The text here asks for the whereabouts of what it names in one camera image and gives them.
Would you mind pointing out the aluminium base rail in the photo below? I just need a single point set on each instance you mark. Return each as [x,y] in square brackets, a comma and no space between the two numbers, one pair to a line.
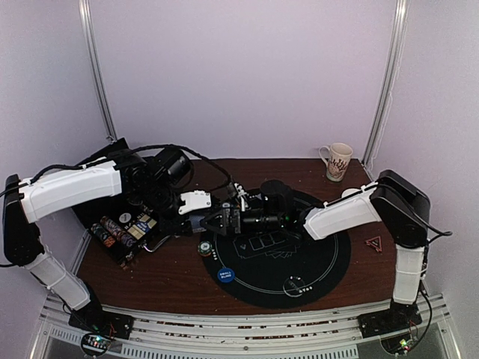
[333,333]

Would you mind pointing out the orange white bowl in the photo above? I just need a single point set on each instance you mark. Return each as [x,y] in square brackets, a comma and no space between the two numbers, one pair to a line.
[349,191]

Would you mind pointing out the blue small blind button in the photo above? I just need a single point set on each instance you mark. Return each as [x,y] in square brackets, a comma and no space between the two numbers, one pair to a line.
[226,275]

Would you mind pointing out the red black triangular holder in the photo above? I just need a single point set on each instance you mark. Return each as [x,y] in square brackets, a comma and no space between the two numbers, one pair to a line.
[375,243]

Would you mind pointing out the front row poker chips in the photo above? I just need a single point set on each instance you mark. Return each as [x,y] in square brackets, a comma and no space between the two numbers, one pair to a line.
[111,233]

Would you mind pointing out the round black poker mat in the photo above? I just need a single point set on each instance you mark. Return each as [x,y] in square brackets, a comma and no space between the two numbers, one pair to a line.
[263,261]

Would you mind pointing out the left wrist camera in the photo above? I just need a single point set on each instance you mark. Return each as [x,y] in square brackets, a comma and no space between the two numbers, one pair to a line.
[170,166]

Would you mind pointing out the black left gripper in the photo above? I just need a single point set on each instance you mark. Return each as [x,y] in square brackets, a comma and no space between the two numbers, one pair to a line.
[177,226]

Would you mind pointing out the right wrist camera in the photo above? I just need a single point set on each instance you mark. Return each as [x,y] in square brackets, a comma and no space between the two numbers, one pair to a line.
[277,198]

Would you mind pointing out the grey cloth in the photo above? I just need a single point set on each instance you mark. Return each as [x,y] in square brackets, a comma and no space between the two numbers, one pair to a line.
[195,221]

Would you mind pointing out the stack of poker chips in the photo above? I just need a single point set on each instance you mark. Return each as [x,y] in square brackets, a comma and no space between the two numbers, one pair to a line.
[205,248]

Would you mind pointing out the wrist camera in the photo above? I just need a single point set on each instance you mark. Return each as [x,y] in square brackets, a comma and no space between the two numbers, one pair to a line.
[170,166]
[277,198]

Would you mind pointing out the black poker chip case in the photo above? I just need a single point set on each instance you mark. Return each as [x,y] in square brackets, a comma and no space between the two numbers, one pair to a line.
[133,171]

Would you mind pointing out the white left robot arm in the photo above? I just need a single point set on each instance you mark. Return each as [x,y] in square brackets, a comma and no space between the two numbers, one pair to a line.
[26,201]

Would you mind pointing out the aluminium frame post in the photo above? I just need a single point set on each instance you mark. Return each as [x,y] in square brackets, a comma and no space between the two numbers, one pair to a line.
[99,87]
[392,68]

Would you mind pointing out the white round dealer chip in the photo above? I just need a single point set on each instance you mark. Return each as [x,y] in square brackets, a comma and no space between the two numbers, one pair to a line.
[125,218]

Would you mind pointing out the white patterned mug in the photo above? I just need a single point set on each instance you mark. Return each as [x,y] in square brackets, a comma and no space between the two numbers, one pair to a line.
[336,158]

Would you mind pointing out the texas holdem card deck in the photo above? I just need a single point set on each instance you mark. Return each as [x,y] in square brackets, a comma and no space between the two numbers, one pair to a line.
[141,227]

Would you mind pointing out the right aluminium frame post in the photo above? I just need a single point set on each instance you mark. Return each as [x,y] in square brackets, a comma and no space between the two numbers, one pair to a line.
[392,68]

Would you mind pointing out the clear dealer button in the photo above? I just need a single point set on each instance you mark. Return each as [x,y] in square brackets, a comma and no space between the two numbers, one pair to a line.
[294,286]

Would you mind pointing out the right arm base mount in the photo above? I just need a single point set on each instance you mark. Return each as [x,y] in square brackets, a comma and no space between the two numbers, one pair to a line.
[397,329]

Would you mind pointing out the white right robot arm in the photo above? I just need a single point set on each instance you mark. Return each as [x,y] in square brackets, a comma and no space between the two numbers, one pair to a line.
[402,209]

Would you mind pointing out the left aluminium frame post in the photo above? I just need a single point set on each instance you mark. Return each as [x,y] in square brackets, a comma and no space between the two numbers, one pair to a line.
[99,87]

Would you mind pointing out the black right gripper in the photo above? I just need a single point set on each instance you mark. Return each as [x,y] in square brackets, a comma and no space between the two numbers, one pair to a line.
[235,221]

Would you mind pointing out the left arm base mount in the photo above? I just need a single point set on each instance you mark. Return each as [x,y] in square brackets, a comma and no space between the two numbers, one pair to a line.
[101,337]

